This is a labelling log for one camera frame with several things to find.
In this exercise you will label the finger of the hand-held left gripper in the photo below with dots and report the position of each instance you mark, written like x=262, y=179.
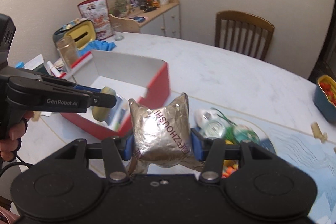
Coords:
x=102, y=102
x=84, y=88

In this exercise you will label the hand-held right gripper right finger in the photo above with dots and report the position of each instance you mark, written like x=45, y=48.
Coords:
x=196, y=145

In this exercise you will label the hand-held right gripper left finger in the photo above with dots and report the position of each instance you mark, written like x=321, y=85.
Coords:
x=129, y=148

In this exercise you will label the red cardboard box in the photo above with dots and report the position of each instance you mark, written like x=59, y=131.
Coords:
x=158, y=82

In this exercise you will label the person's left hand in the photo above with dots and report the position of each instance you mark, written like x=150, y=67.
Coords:
x=9, y=148

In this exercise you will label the blue white packet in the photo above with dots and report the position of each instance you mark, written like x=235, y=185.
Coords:
x=119, y=111

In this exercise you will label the white paper roll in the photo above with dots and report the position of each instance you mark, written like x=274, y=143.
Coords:
x=55, y=70

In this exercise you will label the orange small toys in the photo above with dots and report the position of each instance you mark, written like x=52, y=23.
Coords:
x=231, y=170

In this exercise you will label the blue rubber glove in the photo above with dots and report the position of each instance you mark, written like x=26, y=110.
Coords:
x=109, y=46
x=92, y=46

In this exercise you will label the dark tissue box yellow lid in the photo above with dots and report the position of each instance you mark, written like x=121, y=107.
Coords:
x=81, y=35

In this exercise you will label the clear drinking glass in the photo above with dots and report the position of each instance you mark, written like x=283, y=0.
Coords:
x=118, y=35

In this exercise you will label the blue yellow snack packet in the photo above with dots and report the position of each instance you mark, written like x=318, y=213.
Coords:
x=73, y=23

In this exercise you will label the light wooden chair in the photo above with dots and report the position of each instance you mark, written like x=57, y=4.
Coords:
x=126, y=23

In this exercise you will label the red printed bag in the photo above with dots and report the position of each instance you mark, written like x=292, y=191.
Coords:
x=92, y=10

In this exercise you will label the wooden white cabinet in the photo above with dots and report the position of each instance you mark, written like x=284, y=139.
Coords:
x=170, y=22

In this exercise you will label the black jar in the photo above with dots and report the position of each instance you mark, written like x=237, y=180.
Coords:
x=146, y=3

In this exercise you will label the jar with yellow label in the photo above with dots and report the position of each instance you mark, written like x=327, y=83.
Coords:
x=156, y=1

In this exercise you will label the small wooden peg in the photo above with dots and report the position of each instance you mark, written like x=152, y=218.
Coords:
x=318, y=130

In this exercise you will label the blue basket with yellow rim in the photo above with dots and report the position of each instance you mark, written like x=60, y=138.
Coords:
x=324, y=100

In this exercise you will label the dark wooden chair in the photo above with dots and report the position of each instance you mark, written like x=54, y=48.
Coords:
x=244, y=15

